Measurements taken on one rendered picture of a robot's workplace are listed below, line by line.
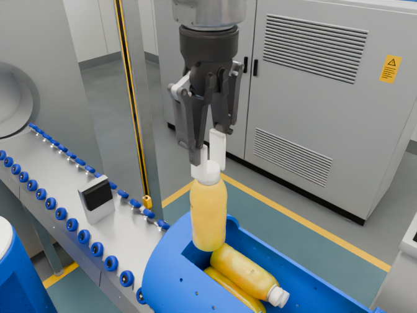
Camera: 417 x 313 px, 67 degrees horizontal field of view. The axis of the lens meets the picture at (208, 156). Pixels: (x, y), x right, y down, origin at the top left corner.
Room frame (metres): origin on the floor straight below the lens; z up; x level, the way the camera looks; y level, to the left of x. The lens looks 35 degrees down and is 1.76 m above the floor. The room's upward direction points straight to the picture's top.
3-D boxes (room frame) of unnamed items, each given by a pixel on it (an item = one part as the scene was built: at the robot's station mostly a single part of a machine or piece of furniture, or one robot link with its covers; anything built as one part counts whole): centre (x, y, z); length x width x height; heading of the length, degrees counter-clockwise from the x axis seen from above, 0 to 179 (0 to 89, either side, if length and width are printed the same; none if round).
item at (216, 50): (0.42, 0.00, 1.62); 0.08 x 0.07 x 0.09; 138
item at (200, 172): (0.40, 0.01, 1.46); 0.03 x 0.01 x 0.07; 48
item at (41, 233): (1.21, 0.94, 0.31); 0.06 x 0.06 x 0.63; 48
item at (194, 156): (0.39, 0.03, 1.49); 0.03 x 0.01 x 0.05; 138
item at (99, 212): (0.79, 0.37, 1.00); 0.10 x 0.04 x 0.15; 138
